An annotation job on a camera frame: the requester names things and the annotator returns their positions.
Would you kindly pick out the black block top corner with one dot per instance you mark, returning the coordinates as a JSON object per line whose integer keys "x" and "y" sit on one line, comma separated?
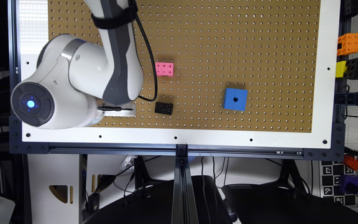
{"x": 349, "y": 8}

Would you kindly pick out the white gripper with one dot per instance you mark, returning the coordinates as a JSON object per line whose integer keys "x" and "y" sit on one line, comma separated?
{"x": 126, "y": 110}

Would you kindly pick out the black studded brick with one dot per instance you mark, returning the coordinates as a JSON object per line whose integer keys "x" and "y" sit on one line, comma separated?
{"x": 163, "y": 108}

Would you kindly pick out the black office chair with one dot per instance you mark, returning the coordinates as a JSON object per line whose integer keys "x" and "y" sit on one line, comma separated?
{"x": 156, "y": 206}
{"x": 261, "y": 204}

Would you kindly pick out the pink studded brick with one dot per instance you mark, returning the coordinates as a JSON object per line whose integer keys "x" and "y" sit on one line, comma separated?
{"x": 164, "y": 69}

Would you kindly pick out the purple block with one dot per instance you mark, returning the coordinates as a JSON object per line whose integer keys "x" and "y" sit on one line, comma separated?
{"x": 348, "y": 184}

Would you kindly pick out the blue block with hole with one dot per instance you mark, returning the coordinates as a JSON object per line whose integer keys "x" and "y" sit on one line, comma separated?
{"x": 235, "y": 99}

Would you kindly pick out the brown pegboard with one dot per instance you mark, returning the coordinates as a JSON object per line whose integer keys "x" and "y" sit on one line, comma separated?
{"x": 266, "y": 47}

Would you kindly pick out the fiducial marker sheet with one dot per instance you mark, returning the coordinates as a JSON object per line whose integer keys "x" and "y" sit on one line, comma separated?
{"x": 329, "y": 176}

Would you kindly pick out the orange studded brick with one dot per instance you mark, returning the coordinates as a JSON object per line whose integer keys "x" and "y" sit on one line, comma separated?
{"x": 347, "y": 44}

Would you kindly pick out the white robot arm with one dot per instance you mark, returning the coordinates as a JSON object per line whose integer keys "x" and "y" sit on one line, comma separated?
{"x": 77, "y": 82}

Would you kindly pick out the black office chair left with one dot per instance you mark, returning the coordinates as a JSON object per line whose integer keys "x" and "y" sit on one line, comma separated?
{"x": 156, "y": 206}

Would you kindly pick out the black aluminium table frame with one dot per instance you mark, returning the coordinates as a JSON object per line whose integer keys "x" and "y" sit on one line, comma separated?
{"x": 144, "y": 157}

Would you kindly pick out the black studded block right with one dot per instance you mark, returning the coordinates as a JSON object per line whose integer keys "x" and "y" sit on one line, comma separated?
{"x": 352, "y": 69}

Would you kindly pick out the yellow block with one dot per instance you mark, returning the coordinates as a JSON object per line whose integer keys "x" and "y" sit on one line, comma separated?
{"x": 341, "y": 68}

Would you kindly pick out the black office chair right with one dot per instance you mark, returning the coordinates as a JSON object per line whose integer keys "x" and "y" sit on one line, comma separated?
{"x": 261, "y": 204}

